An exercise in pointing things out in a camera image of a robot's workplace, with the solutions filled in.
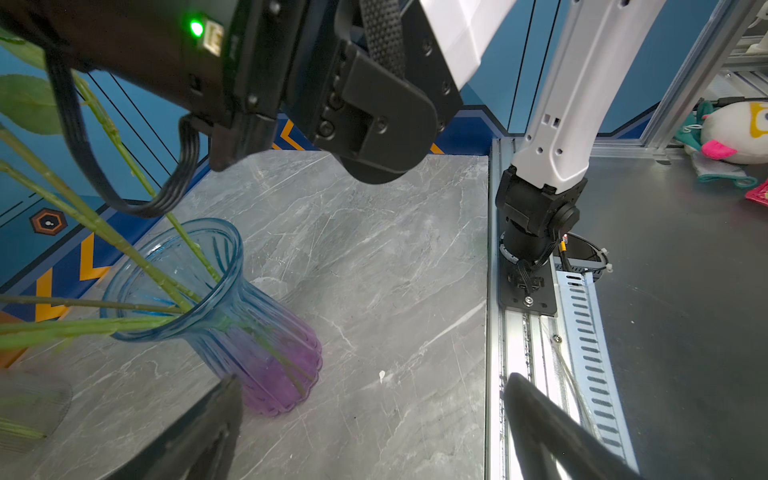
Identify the bright pink rose stem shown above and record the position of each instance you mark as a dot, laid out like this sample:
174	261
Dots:
73	205

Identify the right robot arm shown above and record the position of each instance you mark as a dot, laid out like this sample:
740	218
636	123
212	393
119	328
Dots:
372	82

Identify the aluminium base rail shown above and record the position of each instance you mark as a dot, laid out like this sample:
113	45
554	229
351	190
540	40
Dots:
544	320

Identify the pink rose flower stem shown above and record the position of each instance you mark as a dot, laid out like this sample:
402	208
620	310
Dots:
25	335

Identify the clear ribbed glass vase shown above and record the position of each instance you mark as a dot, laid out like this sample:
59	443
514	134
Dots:
32	408

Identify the white plush toy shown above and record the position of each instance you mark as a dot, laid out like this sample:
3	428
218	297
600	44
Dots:
736	133

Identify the purple glass vase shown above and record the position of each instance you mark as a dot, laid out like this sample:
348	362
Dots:
234	327

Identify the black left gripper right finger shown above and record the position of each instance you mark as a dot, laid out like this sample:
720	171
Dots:
544	436

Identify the single orange ranunculus stem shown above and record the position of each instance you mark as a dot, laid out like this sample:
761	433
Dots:
137	165

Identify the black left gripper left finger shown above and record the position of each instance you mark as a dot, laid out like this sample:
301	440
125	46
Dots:
198	445

